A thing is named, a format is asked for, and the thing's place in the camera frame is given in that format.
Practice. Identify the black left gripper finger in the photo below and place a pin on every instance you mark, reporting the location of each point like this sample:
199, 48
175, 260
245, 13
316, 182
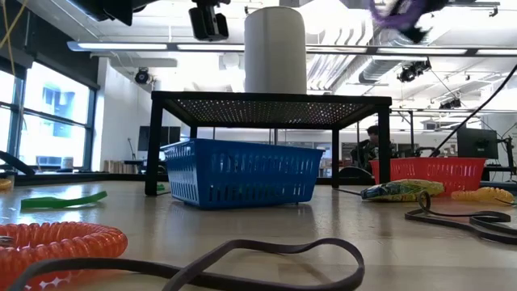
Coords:
210, 22

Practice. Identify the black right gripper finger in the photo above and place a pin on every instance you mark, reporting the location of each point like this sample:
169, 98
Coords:
418, 30
434, 5

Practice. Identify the purple spiral coil band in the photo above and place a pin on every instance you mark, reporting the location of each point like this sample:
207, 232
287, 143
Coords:
387, 20

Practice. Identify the black perforated metal riser stand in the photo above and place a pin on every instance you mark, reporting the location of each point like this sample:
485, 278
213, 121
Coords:
266, 99

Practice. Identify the green yellow snack packet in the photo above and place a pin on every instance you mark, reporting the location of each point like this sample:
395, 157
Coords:
400, 190

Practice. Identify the black rubber band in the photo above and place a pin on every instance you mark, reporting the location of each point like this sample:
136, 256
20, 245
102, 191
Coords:
93, 263
488, 220

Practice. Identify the green rubber band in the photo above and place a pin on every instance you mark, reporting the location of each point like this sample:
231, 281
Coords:
60, 202

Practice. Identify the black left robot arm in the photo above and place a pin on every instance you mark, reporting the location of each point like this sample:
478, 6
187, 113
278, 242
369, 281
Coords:
113, 8

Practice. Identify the black office chair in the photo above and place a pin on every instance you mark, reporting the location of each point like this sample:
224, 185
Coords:
355, 174

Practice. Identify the black ceiling spotlight cluster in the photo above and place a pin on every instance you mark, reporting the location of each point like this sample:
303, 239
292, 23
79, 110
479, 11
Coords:
410, 72

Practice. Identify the white translucent cylinder container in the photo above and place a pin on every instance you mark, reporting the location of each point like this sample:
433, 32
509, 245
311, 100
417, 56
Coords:
274, 52

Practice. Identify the small black ceiling spotlight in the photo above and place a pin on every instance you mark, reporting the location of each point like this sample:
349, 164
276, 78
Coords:
450, 104

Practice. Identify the long ceiling light bar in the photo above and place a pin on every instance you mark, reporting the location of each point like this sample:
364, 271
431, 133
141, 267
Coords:
129, 46

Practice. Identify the black round ceiling spotlight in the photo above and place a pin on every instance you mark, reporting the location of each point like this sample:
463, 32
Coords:
142, 76

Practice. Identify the person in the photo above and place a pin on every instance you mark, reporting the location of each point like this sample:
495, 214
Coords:
372, 131

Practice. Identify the black computer monitor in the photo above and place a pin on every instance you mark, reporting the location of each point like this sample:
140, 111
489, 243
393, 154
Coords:
476, 143

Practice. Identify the red plastic basket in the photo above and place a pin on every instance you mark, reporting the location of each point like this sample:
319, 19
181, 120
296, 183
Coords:
436, 174

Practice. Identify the blue plastic basket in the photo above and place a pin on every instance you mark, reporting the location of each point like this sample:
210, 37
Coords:
242, 174

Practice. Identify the wooden boxes row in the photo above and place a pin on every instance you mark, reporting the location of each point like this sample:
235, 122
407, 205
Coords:
117, 166

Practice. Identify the yellow spiral coil band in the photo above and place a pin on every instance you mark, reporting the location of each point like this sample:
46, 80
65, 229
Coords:
480, 195
5, 184

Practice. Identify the large dark-framed window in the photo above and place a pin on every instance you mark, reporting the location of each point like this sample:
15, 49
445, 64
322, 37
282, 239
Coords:
52, 133

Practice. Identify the orange spiral coil band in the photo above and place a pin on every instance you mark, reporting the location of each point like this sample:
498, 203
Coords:
81, 242

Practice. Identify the black metal rack frame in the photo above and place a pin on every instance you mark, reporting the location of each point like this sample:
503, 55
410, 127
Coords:
411, 133

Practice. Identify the black wall screen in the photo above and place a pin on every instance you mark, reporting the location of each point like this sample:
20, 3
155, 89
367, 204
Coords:
171, 137

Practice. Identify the black aluminium table frame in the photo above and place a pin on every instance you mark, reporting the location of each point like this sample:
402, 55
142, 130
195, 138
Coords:
60, 176

